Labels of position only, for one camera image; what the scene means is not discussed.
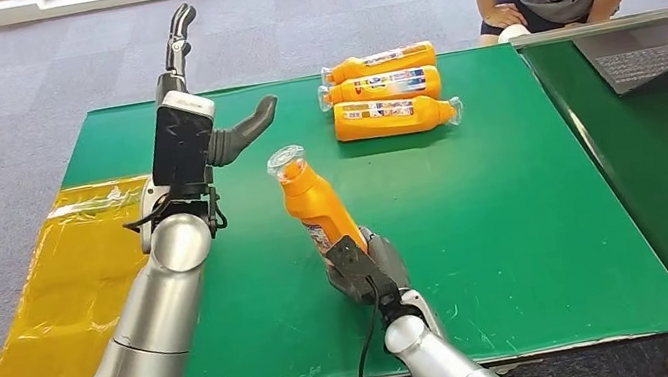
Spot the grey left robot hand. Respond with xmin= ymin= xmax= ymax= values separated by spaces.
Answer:
xmin=140 ymin=0 xmax=289 ymax=177

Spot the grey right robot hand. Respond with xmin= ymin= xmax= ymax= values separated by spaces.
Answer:
xmin=321 ymin=219 xmax=416 ymax=316

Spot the person's right hand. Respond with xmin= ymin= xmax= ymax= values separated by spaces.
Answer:
xmin=479 ymin=0 xmax=529 ymax=34

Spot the orange bottle with clear cap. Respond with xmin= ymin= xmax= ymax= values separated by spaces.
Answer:
xmin=315 ymin=62 xmax=446 ymax=119
xmin=317 ymin=39 xmax=440 ymax=89
xmin=263 ymin=135 xmax=371 ymax=268
xmin=330 ymin=83 xmax=468 ymax=146

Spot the white round object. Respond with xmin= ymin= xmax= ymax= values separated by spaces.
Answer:
xmin=495 ymin=21 xmax=533 ymax=46

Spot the green table mat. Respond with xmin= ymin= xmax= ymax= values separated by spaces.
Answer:
xmin=50 ymin=19 xmax=668 ymax=377

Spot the dark laptop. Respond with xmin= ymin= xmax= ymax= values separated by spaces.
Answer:
xmin=571 ymin=18 xmax=668 ymax=104

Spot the yellow plastic sheet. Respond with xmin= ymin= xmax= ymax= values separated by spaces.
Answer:
xmin=0 ymin=172 xmax=182 ymax=377

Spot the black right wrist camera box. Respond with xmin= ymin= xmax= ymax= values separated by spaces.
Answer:
xmin=320 ymin=229 xmax=389 ymax=312

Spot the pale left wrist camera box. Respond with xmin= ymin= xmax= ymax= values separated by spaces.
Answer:
xmin=138 ymin=83 xmax=231 ymax=207

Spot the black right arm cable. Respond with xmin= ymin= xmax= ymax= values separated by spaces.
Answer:
xmin=341 ymin=274 xmax=396 ymax=377

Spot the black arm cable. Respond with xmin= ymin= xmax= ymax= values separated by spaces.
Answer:
xmin=341 ymin=274 xmax=396 ymax=377
xmin=118 ymin=184 xmax=229 ymax=252

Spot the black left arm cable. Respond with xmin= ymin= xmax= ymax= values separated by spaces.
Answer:
xmin=118 ymin=184 xmax=229 ymax=252

